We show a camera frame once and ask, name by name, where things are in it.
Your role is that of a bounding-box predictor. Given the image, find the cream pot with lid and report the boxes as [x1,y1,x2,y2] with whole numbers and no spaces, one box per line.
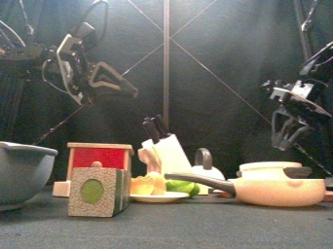
[236,160,315,181]

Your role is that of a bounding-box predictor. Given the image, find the wooden box with red panel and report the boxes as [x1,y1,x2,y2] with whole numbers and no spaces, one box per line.
[53,141,136,198]

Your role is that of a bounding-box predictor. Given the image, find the white toy knife block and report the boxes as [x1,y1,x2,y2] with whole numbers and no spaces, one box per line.
[141,132,196,177]

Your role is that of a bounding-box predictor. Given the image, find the green toy fruit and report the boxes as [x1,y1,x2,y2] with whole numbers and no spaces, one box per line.
[166,179,203,199]

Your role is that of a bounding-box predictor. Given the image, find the yellow toy food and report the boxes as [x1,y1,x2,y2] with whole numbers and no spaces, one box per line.
[130,171,168,196]

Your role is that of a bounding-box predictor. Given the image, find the speckled box with green oval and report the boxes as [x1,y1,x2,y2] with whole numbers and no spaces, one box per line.
[68,166,133,219]

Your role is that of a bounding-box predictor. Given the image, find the grey mixing bowl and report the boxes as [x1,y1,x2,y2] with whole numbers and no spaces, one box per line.
[0,140,61,212]

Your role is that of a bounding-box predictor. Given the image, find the white plate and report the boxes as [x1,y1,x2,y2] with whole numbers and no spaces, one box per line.
[129,191,192,204]

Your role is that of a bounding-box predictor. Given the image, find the thin diagonal brace wire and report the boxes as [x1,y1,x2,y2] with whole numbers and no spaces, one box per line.
[31,0,219,146]
[126,0,273,125]

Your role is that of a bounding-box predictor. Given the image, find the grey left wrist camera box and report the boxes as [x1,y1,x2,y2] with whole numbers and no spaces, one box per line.
[72,20,98,41]

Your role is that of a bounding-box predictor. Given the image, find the metal frame pole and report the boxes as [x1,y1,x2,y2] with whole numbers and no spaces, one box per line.
[164,0,172,131]

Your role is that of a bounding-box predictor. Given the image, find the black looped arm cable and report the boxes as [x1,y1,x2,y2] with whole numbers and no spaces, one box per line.
[78,0,112,37]

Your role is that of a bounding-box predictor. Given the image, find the cream pan with dark handle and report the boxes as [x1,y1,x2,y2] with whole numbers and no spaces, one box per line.
[164,172,328,208]

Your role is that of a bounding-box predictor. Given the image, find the white kettle with black handle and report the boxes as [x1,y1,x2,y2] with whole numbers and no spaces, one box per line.
[191,147,228,196]

